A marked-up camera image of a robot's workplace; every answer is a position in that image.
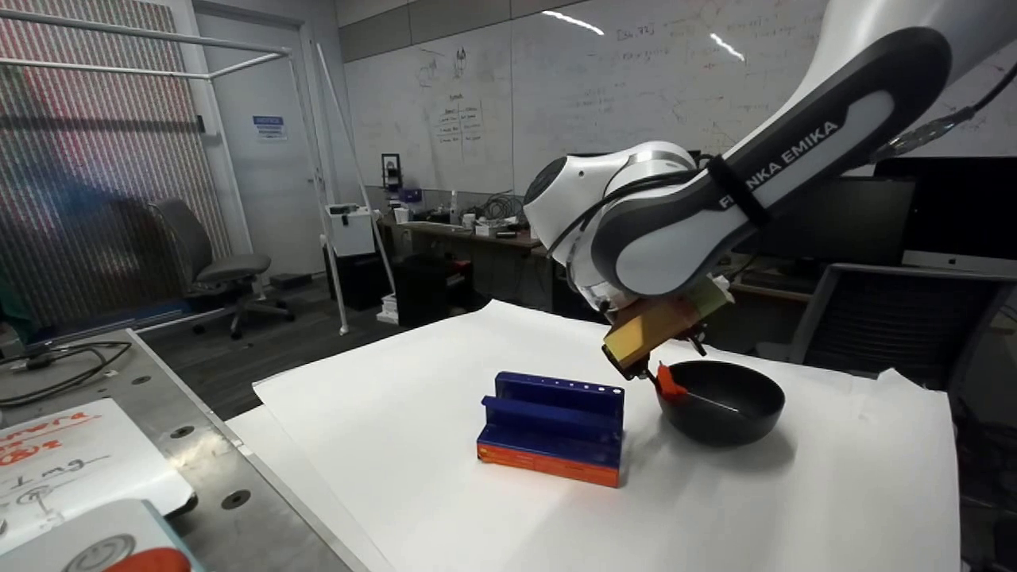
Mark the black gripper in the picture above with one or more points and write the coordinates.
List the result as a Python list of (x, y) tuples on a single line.
[(688, 332)]

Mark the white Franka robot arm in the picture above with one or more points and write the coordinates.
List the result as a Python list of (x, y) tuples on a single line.
[(655, 222)]

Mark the black round bowl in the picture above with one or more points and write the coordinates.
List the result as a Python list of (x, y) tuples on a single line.
[(741, 416)]

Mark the blue tool holder orange base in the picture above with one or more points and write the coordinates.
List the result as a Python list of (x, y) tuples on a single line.
[(551, 416)]

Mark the grey mesh chair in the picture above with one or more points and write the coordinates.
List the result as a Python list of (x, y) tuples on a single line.
[(890, 318)]

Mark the cluttered background desk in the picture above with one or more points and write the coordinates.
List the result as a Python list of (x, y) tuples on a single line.
[(465, 238)]

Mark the black computer monitor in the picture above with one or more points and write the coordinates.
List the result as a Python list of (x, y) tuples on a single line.
[(955, 212)]

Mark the white rolling cart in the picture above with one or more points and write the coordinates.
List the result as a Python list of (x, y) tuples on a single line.
[(349, 225)]

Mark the white door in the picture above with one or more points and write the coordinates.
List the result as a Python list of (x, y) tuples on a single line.
[(265, 191)]

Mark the blue door sign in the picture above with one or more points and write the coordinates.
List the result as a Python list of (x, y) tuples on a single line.
[(267, 125)]

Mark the grey office chair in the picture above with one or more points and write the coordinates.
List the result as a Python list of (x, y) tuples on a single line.
[(202, 254)]

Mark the white printed card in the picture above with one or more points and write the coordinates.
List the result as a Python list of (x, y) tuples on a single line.
[(95, 542)]

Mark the paper sign red writing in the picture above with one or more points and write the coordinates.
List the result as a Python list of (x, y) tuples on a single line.
[(74, 466)]

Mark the wall whiteboard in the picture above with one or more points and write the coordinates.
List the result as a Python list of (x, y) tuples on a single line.
[(636, 82)]

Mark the black wall device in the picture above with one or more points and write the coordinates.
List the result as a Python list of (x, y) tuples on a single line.
[(393, 170)]

